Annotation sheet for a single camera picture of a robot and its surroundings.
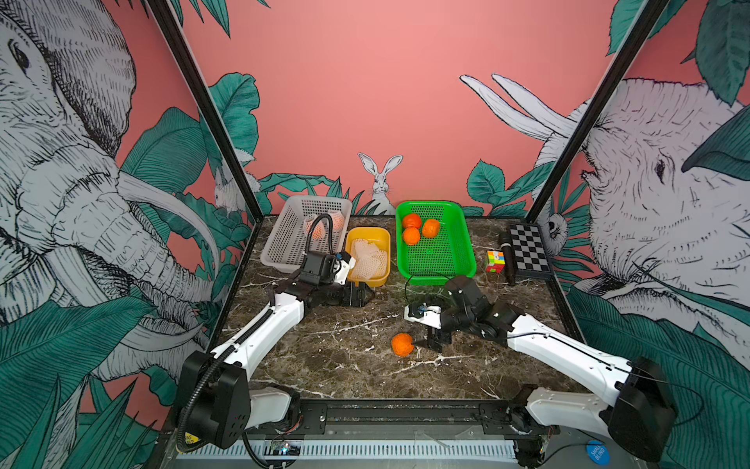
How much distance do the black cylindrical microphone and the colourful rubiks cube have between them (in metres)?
0.03

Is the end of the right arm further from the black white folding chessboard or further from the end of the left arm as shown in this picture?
the black white folding chessboard

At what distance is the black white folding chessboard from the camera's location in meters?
1.03

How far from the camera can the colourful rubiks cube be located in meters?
1.03

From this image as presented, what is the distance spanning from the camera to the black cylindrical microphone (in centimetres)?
104
